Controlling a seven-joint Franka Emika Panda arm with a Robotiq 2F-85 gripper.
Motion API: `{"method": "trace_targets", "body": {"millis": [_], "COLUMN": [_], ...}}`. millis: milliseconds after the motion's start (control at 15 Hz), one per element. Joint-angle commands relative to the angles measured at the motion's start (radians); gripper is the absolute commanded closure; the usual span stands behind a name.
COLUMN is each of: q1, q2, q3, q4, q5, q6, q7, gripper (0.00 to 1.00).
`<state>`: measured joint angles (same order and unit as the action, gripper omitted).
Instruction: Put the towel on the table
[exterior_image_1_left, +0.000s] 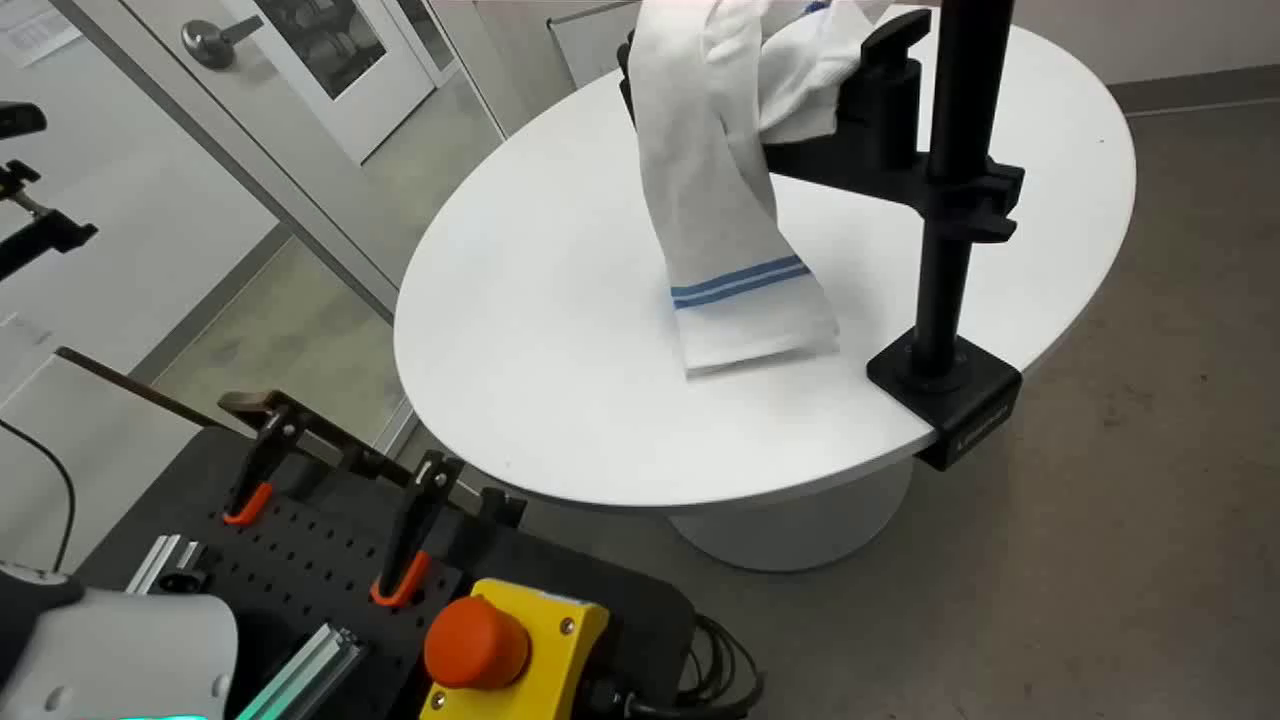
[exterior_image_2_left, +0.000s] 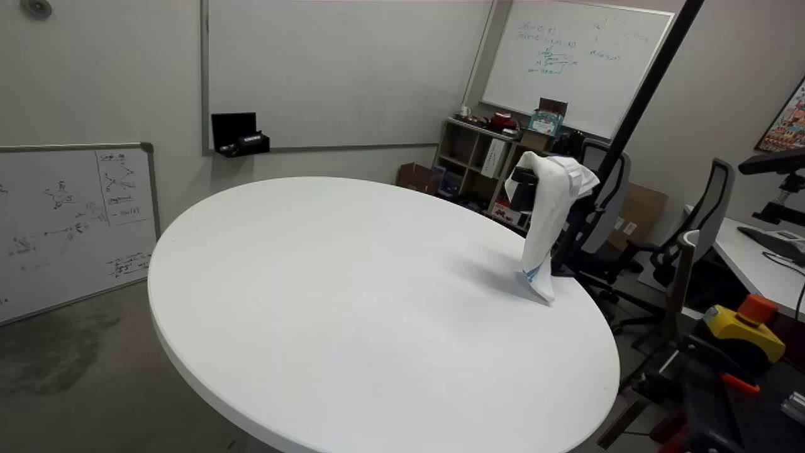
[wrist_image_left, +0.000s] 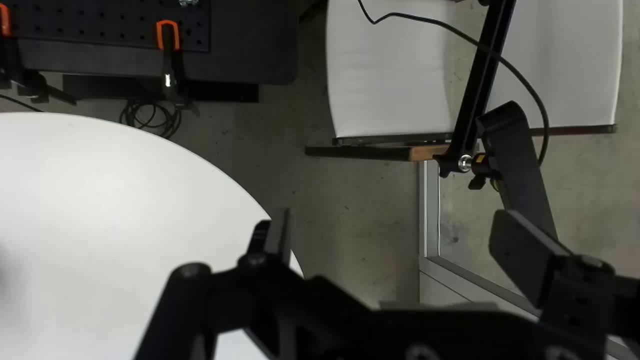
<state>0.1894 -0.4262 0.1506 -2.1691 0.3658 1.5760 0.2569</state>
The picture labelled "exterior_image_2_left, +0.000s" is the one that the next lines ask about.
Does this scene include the white towel with blue stripe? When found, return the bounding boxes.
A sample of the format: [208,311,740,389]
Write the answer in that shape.
[511,150,601,308]

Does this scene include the small dark brown box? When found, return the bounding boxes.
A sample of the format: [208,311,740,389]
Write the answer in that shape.
[396,162,443,196]

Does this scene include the wooden shelf unit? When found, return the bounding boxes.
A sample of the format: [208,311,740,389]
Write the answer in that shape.
[436,114,549,230]

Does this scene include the black mesh office chair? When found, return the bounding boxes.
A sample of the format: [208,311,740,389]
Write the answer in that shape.
[554,137,665,304]

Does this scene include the brown cardboard box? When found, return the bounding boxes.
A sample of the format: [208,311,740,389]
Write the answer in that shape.
[604,182,671,254]

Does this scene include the whiteboard with green writing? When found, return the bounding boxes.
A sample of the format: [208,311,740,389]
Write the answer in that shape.
[481,0,676,141]

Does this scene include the grey office chair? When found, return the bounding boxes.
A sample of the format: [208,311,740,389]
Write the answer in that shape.
[651,157,740,292]

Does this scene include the leaning whiteboard with black writing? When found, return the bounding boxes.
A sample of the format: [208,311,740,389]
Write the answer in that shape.
[0,140,160,324]

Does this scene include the white office desk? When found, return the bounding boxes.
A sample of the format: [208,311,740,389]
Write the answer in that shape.
[682,218,805,322]

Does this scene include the yellow emergency stop button box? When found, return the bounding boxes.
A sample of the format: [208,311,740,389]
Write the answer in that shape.
[701,292,787,365]

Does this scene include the black keyboard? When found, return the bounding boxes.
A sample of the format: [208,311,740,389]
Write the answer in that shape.
[738,225,805,272]

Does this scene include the teal picture frame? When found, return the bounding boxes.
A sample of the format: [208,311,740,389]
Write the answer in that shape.
[525,108,567,141]

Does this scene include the black wall marker tray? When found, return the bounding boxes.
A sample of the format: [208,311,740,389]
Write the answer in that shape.
[208,111,272,158]

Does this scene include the orange-handled black clamp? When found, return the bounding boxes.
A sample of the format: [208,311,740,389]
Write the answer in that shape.
[716,371,764,397]

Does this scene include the black camera stand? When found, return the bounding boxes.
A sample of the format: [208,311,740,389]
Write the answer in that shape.
[738,150,805,230]

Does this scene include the colourful wall poster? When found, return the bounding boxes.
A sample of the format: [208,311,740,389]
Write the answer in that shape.
[753,75,805,157]

